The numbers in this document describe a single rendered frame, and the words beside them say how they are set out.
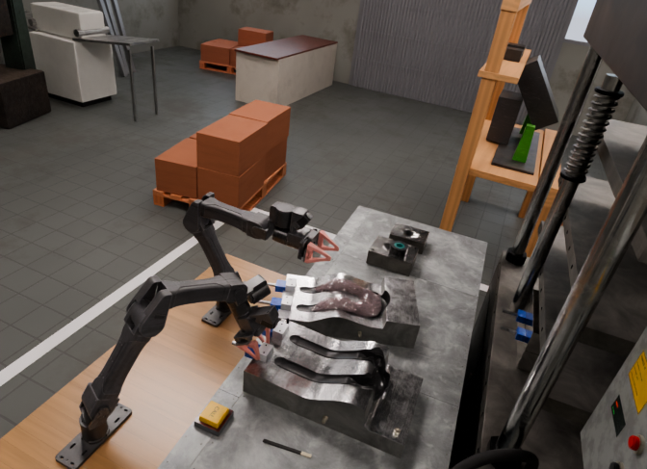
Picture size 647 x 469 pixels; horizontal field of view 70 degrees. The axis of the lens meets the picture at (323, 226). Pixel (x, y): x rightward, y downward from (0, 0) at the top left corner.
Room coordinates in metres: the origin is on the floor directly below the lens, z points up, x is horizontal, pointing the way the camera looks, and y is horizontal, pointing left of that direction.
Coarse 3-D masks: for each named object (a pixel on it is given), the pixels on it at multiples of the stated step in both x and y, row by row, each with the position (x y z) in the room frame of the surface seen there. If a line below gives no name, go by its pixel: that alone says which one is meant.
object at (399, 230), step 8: (400, 224) 2.02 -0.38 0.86; (392, 232) 1.94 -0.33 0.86; (400, 232) 1.95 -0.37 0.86; (408, 232) 1.98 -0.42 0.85; (416, 232) 1.98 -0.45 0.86; (424, 232) 1.98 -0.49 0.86; (400, 240) 1.91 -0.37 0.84; (408, 240) 1.89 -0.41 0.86; (416, 240) 1.90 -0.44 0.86; (424, 240) 1.91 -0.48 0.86
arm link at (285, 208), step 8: (272, 208) 1.24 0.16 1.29; (280, 208) 1.24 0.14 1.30; (288, 208) 1.24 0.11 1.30; (272, 216) 1.24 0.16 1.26; (280, 216) 1.22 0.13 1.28; (288, 216) 1.22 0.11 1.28; (272, 224) 1.26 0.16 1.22; (280, 224) 1.22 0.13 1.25; (288, 224) 1.23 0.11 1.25; (256, 232) 1.24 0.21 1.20; (264, 232) 1.23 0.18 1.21
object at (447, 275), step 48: (336, 240) 1.90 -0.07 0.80; (432, 240) 2.02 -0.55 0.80; (432, 288) 1.62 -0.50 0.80; (432, 336) 1.32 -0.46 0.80; (240, 384) 0.98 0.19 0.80; (432, 384) 1.09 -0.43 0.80; (192, 432) 0.80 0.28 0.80; (240, 432) 0.82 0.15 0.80; (288, 432) 0.84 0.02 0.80; (336, 432) 0.86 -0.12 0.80; (432, 432) 0.90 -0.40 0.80
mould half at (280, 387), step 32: (288, 352) 1.05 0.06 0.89; (384, 352) 1.07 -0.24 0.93; (256, 384) 0.95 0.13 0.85; (288, 384) 0.93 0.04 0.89; (320, 384) 0.95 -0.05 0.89; (416, 384) 1.02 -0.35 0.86; (320, 416) 0.88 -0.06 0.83; (352, 416) 0.85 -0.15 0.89; (384, 416) 0.89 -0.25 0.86; (384, 448) 0.82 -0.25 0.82
